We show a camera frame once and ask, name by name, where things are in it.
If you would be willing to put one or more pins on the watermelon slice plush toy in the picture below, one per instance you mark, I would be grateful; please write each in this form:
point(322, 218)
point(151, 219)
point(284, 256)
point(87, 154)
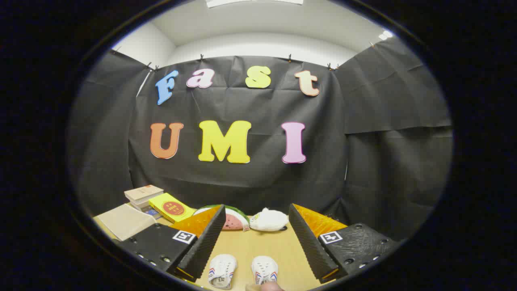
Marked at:
point(236, 221)

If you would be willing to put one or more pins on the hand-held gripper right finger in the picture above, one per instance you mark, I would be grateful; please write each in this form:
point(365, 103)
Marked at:
point(311, 246)

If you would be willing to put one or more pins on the grey book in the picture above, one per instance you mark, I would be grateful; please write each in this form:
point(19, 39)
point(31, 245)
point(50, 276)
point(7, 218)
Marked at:
point(139, 204)

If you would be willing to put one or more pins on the blue book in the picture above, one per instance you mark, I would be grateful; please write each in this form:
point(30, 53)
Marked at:
point(152, 212)

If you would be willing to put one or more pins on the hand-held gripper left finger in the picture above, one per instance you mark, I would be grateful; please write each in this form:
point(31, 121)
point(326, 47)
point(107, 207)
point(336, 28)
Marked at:
point(202, 246)

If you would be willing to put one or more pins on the yellow book with red circle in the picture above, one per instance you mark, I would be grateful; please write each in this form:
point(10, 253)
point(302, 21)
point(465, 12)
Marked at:
point(171, 207)

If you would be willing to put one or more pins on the beige storage box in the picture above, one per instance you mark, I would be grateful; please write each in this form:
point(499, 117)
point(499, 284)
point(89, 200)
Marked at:
point(123, 222)

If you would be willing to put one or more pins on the white plush toy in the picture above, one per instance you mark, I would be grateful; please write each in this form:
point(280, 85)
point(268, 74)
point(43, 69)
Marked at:
point(268, 220)

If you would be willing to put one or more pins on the white canvas shoe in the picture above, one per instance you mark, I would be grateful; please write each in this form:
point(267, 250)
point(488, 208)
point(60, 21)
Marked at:
point(264, 268)
point(222, 270)

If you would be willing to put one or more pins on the ceiling light panel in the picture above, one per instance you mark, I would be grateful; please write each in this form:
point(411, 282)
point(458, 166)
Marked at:
point(254, 2)
point(385, 35)

